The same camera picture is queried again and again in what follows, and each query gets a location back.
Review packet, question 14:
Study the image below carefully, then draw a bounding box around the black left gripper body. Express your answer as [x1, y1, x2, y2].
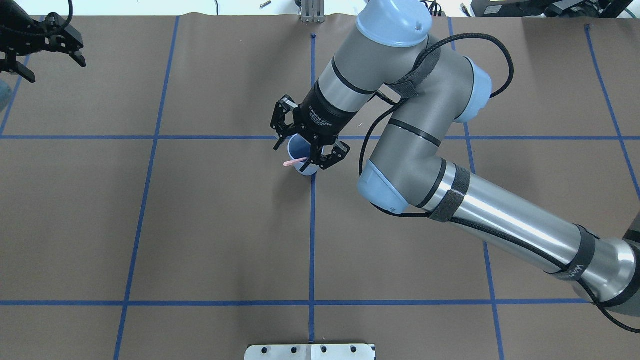
[0, 0, 48, 60]

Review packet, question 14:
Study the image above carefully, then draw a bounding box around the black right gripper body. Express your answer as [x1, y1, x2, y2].
[295, 82, 357, 146]

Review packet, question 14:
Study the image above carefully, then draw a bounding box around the light blue plastic cup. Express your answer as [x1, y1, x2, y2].
[286, 134, 320, 176]

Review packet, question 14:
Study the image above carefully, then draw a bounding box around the pink chopstick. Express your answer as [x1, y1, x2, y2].
[282, 157, 307, 167]

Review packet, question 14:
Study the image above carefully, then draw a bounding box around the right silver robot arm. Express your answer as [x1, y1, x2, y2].
[270, 0, 639, 317]

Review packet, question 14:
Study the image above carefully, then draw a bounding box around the small metal cylinder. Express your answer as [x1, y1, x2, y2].
[259, 0, 272, 9]

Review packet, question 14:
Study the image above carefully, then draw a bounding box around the black box on table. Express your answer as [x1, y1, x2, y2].
[470, 0, 530, 18]

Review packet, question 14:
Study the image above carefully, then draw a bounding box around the aluminium frame post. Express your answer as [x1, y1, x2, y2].
[294, 0, 326, 24]

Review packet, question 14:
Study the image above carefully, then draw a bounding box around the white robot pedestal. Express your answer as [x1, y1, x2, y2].
[244, 343, 377, 360]

